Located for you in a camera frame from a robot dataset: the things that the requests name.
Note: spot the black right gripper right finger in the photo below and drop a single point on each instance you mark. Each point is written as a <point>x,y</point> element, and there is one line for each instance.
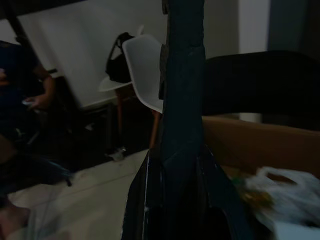
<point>195,100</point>

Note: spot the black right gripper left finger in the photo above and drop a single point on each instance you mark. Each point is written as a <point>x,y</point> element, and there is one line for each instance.
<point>175,100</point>

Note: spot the white shell chair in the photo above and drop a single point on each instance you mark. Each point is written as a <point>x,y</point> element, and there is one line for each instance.
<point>142,65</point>

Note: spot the plain brown cardboard box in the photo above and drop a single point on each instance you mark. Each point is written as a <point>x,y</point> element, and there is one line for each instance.
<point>250,142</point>

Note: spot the black curved chair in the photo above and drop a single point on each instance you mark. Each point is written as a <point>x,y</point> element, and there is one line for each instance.
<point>262,82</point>

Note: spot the white shoe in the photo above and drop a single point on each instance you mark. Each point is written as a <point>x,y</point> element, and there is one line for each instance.
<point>117,153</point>

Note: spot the white table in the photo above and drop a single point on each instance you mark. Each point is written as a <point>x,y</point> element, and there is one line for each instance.
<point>82,50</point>

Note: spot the white plastic bag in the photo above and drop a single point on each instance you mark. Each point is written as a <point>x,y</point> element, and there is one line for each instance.
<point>282,195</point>

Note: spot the white phone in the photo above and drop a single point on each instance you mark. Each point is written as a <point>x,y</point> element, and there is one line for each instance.
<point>28,102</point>

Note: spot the person in dark shirt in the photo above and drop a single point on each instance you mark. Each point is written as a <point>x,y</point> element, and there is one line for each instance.
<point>15,82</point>

